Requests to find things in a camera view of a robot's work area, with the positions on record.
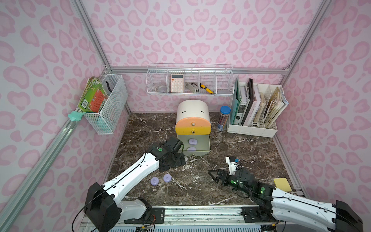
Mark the white round drawer cabinet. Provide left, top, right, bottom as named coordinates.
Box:
left=176, top=100, right=210, bottom=122

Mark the mint green wall hook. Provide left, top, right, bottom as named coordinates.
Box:
left=68, top=111, right=85, bottom=122

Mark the beige paper stack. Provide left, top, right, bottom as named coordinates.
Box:
left=263, top=86, right=289, bottom=128

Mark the white wire wall shelf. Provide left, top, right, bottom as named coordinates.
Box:
left=146, top=64, right=235, bottom=96

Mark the grey stapler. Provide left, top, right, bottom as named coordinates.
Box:
left=185, top=82, right=200, bottom=93

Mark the yellow sticky note pad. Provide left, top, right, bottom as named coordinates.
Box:
left=273, top=178, right=292, bottom=192

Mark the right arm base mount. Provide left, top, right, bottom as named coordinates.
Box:
left=240, top=206, right=275, bottom=223

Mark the white mesh side basket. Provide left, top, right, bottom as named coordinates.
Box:
left=84, top=74, right=128, bottom=135

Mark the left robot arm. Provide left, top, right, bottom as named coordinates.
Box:
left=82, top=137, right=186, bottom=232

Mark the pink white book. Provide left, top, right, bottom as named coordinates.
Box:
left=244, top=84, right=261, bottom=126

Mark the pink calculator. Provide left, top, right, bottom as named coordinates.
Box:
left=170, top=73, right=184, bottom=93

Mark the black book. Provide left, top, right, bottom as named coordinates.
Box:
left=242, top=78, right=254, bottom=126

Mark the yellow utility knife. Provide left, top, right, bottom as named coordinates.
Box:
left=200, top=84, right=214, bottom=94

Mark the white file organizer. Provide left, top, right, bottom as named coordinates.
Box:
left=227, top=84, right=282, bottom=138

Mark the yellow drawer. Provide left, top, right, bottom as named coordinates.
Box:
left=175, top=125, right=211, bottom=135

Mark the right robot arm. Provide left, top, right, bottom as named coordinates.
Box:
left=208, top=157, right=363, bottom=232

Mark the green folder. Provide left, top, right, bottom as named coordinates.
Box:
left=230, top=78, right=241, bottom=125

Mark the grey bottom drawer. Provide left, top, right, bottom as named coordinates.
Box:
left=177, top=135, right=211, bottom=157

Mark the orange top drawer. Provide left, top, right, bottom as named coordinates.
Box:
left=175, top=117, right=211, bottom=128

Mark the blue lid pencil jar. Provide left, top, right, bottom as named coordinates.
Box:
left=217, top=105, right=231, bottom=131

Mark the aluminium front rail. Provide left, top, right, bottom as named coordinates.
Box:
left=78, top=205, right=331, bottom=232

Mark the green red booklet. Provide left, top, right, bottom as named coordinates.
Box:
left=77, top=77, right=108, bottom=113

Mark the tape roll in shelf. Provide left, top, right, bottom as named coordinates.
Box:
left=156, top=85, right=167, bottom=93

